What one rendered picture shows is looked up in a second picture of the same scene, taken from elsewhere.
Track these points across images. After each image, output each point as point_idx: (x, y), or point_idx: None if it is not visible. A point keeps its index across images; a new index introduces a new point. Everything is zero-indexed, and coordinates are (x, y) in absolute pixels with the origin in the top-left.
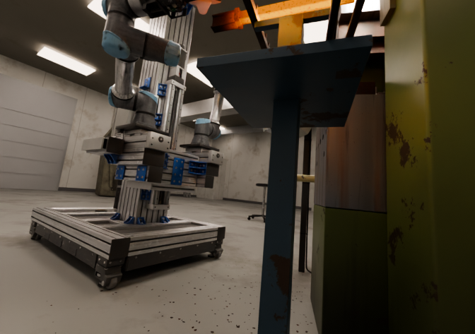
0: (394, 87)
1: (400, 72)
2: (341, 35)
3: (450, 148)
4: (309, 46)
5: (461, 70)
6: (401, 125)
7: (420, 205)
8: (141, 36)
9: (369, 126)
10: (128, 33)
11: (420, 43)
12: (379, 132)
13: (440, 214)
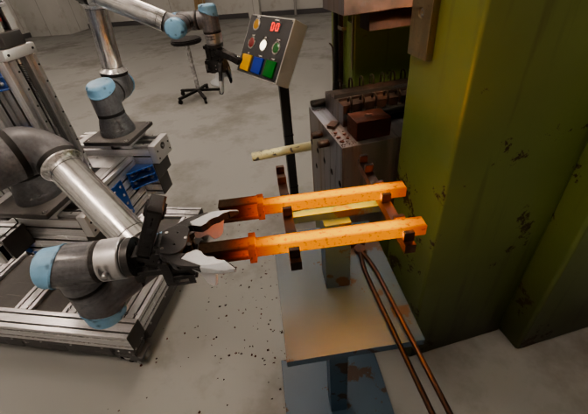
0: (412, 155)
1: (422, 151)
2: (348, 9)
3: (444, 247)
4: (384, 348)
5: (469, 192)
6: (413, 199)
7: (418, 270)
8: (136, 285)
9: (381, 173)
10: (122, 298)
11: (446, 164)
12: (390, 177)
13: (429, 282)
